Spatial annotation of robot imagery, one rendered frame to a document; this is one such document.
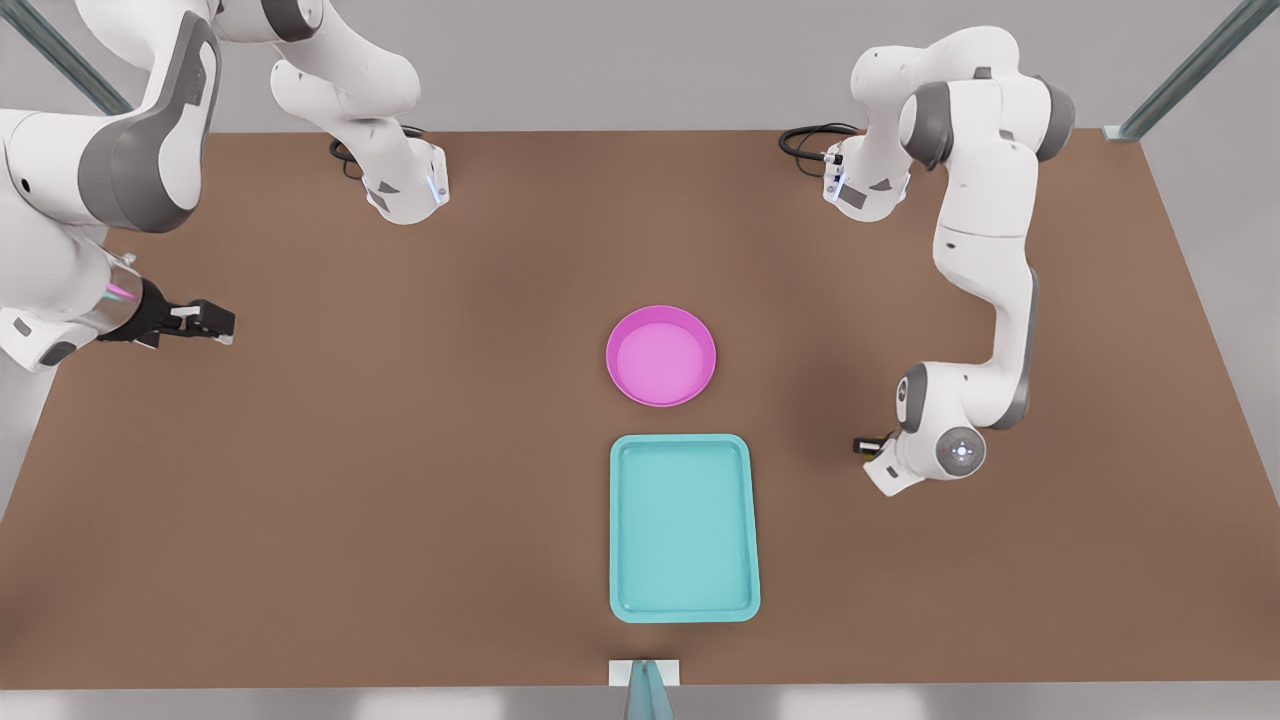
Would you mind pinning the pink round plate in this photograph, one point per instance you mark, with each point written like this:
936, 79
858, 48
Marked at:
661, 357

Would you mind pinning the silver frame post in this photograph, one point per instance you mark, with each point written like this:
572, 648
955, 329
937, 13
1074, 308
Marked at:
62, 55
1190, 72
647, 690

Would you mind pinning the teal rectangular tray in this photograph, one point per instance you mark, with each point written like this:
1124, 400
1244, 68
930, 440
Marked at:
683, 528

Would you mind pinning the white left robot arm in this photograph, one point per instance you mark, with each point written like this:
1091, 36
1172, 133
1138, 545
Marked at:
985, 240

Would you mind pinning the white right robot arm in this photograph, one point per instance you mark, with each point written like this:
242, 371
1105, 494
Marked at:
140, 150

